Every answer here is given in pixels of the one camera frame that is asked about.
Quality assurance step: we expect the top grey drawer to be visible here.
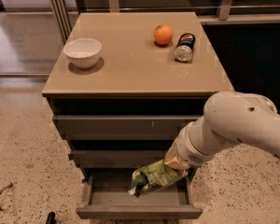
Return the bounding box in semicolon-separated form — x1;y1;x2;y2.
53;115;199;140

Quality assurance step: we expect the green jalapeno chip bag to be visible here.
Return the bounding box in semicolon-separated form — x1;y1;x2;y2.
129;160;188;197

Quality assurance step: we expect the middle grey drawer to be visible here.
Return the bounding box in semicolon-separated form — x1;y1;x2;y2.
69;150;165;168

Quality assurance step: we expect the open bottom grey drawer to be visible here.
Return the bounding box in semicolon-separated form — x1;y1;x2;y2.
76;169;203;220

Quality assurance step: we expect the metal window frame rail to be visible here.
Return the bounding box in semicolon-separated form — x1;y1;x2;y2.
72;0;280;26

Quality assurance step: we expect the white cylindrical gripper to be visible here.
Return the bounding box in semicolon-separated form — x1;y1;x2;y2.
163;122;214;170

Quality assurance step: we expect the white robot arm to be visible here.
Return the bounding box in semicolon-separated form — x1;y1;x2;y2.
164;91;280;170

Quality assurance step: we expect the grey drawer cabinet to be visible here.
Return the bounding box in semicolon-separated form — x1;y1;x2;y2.
41;11;236;220

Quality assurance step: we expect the orange fruit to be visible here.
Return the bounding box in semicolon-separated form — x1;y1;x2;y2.
153;24;174;46

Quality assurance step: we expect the blue pepsi soda can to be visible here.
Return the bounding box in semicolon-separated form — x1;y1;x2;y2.
175;33;196;63

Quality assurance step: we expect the white ceramic bowl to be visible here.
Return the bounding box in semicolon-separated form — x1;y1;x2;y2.
63;38;102;69

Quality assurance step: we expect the black object on floor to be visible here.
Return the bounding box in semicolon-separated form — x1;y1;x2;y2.
46;212;55;224

